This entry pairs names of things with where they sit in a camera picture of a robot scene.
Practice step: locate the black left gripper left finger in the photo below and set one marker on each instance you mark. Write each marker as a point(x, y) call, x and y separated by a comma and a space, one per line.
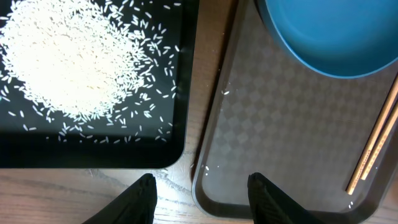
point(136, 205)

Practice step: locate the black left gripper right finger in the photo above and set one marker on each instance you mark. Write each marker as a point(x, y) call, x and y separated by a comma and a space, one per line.
point(270, 205)

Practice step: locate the wooden chopstick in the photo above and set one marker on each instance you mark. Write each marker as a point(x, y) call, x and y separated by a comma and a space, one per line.
point(380, 123)
point(380, 142)

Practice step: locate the white rice pile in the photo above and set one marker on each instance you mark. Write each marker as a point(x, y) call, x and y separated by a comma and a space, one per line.
point(102, 71)

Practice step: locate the dark blue plate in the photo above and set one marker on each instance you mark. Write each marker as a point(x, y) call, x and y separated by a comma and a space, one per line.
point(337, 38)

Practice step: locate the brown serving tray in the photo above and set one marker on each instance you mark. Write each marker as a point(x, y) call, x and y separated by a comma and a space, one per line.
point(305, 132)

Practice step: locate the black rectangular tray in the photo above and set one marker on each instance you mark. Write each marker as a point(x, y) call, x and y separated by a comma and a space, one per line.
point(93, 149)

